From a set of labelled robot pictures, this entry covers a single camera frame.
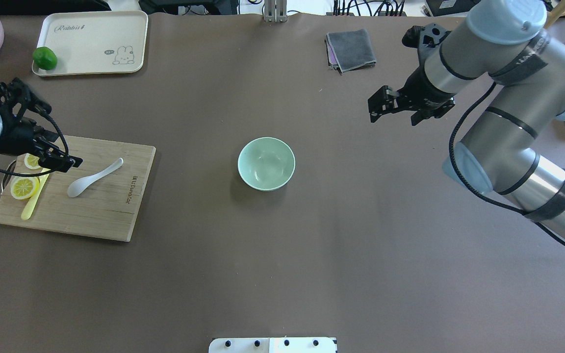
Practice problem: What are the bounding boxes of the grey folded cloth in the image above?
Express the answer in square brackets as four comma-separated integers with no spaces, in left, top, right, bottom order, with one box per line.
[325,28,377,73]

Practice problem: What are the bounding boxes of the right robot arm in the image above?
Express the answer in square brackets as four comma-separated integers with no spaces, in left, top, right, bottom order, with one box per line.
[368,0,565,246]

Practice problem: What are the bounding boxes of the mint green bowl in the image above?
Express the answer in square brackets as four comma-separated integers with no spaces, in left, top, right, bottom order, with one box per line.
[237,137,296,192]

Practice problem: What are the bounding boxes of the cream rabbit tray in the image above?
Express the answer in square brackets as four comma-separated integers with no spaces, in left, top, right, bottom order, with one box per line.
[32,10,148,77]

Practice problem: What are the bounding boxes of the white ceramic spoon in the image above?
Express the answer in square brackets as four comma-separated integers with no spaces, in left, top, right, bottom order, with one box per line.
[67,158,124,198]

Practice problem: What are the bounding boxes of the aluminium frame post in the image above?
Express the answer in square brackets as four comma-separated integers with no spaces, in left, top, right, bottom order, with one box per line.
[263,0,287,23]

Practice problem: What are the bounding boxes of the wooden mug tree stand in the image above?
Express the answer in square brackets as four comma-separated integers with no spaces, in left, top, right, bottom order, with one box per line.
[543,0,565,28]

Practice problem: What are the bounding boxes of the lemon slice near handle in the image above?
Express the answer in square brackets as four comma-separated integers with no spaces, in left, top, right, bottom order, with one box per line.
[9,176,40,200]

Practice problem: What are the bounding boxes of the green lime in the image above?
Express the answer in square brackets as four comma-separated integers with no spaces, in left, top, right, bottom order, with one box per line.
[32,47,58,70]

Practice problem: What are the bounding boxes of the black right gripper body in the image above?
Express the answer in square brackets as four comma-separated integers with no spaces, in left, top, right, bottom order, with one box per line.
[397,23,455,119]

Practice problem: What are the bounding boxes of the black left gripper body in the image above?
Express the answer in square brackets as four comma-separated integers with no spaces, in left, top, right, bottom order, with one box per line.
[0,77,60,156]

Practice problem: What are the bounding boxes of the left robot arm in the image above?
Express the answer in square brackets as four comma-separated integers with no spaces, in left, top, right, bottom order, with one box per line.
[0,77,83,175]

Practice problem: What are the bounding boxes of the wooden cutting board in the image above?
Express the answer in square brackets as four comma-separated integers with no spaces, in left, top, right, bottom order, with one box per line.
[0,130,156,243]

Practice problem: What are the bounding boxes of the stacked lemon slices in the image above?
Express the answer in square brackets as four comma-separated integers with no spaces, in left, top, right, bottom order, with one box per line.
[23,153,41,170]

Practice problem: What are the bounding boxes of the yellow plastic knife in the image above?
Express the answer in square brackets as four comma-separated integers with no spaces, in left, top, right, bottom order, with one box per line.
[21,174,50,221]

